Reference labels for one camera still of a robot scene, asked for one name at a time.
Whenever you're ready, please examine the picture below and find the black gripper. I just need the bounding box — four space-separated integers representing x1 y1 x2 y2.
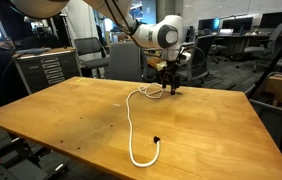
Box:
161 61 181 97

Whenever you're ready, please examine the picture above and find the white rope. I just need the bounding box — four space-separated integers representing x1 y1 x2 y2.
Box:
125 82 166 168

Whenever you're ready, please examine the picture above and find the dark grey office chair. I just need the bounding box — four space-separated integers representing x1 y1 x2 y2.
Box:
177 34 217 88

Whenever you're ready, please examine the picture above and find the black computer monitor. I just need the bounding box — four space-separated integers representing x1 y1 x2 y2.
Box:
259 10 282 30
221 17 254 33
197 18 221 34

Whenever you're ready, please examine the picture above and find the silver laptop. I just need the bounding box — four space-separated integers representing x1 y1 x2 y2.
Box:
218 28 235 37

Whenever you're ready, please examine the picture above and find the grey mesh office chair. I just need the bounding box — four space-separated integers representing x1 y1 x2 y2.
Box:
73 36 111 79

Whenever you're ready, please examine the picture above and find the whiteboard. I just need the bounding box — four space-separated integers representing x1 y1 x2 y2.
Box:
183 0 282 22

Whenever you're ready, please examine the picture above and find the white curtain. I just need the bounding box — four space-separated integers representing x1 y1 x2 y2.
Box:
59 4 99 43

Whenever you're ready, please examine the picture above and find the grey bin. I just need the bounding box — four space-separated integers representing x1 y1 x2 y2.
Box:
244 71 282 164

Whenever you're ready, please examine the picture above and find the metal drawer cabinet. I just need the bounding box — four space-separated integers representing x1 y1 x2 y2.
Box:
13 48 82 95

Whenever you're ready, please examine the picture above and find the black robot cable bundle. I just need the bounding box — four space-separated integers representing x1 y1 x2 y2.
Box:
103 0 206 78

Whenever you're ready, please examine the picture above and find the black stand frame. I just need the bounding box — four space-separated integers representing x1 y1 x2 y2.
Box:
0 131 72 180

